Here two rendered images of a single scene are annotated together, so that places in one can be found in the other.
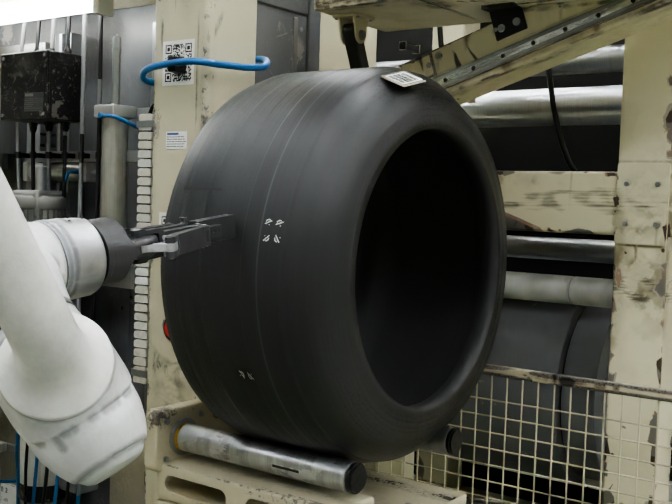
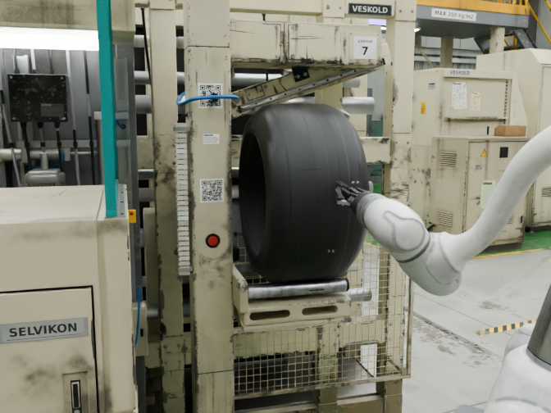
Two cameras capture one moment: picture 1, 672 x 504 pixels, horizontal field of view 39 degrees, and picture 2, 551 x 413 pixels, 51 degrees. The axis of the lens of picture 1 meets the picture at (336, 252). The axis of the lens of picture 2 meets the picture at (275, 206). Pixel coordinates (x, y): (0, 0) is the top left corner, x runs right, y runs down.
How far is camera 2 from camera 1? 1.57 m
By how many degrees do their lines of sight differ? 51
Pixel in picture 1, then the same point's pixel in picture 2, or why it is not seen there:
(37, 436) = (453, 279)
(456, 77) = (276, 97)
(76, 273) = not seen: hidden behind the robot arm
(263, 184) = (343, 165)
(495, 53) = (296, 88)
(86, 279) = not seen: hidden behind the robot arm
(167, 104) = (202, 118)
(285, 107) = (325, 128)
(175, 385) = (216, 270)
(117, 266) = not seen: hidden behind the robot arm
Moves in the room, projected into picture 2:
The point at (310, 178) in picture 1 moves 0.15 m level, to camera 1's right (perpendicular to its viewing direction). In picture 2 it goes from (361, 161) to (384, 159)
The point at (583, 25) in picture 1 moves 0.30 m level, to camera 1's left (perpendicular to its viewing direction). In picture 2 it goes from (335, 79) to (288, 74)
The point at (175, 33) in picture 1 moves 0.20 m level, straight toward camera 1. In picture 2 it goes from (207, 79) to (264, 76)
